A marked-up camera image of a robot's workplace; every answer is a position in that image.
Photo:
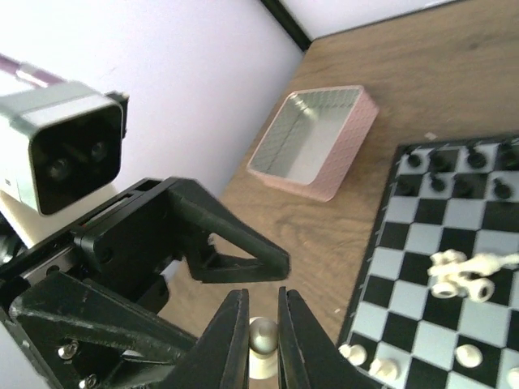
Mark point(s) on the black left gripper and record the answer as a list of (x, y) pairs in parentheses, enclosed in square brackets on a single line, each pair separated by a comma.
[(79, 298)]

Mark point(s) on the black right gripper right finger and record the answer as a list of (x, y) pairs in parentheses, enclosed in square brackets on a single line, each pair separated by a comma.
[(307, 358)]

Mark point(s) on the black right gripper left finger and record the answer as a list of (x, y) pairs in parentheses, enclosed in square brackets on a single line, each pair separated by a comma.
[(220, 357)]

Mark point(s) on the white knight b1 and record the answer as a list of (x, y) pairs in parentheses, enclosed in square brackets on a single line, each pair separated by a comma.
[(384, 369)]

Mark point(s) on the white pawn d2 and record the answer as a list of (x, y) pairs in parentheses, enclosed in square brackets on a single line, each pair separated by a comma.
[(468, 356)]

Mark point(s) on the white rook h1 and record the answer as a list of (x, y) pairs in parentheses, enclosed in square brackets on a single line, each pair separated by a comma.
[(263, 348)]

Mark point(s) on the pile of white chess pieces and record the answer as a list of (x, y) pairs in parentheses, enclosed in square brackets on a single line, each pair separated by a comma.
[(457, 276)]

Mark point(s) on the row of black chess pieces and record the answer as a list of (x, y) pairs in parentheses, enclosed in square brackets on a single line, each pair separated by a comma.
[(484, 170)]

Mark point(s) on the black and silver chessboard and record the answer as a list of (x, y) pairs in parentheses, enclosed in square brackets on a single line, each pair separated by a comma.
[(435, 304)]

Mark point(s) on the pink metal tin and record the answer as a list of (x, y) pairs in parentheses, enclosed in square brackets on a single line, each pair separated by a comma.
[(313, 139)]

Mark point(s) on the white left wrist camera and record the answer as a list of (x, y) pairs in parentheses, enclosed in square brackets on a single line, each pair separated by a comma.
[(61, 147)]

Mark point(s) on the black frame post left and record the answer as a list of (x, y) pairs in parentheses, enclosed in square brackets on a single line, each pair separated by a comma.
[(288, 23)]

